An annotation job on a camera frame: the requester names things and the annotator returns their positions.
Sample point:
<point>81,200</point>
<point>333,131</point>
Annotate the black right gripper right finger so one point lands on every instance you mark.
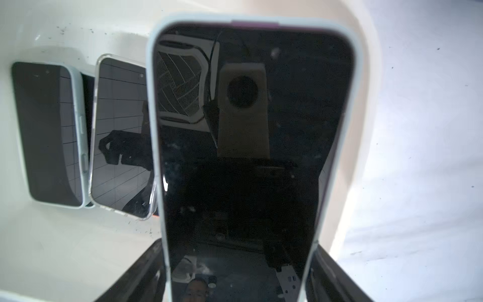
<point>327,281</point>

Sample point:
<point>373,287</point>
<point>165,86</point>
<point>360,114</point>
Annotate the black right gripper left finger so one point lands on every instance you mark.
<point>145,280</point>

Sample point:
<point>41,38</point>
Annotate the stack top phone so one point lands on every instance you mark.
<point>248,116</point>

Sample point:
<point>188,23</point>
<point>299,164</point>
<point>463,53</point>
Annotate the white plastic storage box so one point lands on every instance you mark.
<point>52,253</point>

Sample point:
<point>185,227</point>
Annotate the phone in clear case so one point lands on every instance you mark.
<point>121,165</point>

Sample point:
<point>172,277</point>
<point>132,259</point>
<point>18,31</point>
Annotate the phone in light green case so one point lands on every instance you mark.
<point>52,119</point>

